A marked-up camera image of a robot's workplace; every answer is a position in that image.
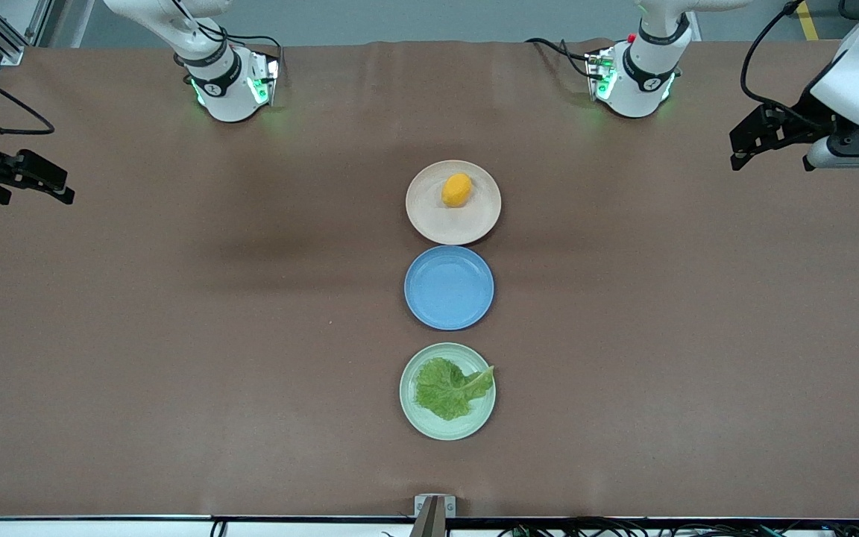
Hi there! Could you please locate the yellow lemon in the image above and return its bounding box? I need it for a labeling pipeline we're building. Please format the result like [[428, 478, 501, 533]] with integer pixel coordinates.
[[441, 173, 473, 209]]

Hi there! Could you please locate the green lettuce leaf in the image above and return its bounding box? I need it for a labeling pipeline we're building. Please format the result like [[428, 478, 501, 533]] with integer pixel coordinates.
[[413, 357, 496, 421]]

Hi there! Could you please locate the brown table cover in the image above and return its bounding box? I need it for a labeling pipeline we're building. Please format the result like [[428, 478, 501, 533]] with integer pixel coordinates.
[[0, 40, 859, 520]]

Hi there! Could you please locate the beige round plate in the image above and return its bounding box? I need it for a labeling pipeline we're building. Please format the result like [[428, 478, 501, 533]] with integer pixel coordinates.
[[406, 160, 503, 246]]

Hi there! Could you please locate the blue round plate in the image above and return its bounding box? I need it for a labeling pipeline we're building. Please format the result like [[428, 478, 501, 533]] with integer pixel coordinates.
[[403, 245, 496, 331]]

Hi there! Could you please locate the pale green round plate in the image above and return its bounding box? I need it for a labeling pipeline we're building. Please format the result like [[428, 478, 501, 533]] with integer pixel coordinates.
[[399, 342, 497, 442]]

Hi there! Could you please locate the aluminium frame profile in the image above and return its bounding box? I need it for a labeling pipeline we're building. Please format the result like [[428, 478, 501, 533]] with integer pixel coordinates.
[[0, 0, 54, 66]]

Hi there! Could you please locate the metal bracket with green light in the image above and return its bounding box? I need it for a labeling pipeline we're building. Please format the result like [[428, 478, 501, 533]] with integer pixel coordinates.
[[585, 46, 618, 102], [246, 48, 282, 107]]

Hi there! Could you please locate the black base cable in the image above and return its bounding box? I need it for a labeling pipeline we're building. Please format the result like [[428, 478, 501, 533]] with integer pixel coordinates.
[[173, 0, 286, 75], [524, 37, 596, 77]]

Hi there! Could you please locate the grey metal camera mount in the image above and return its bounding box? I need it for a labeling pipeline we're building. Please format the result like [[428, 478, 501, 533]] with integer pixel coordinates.
[[412, 494, 457, 537]]

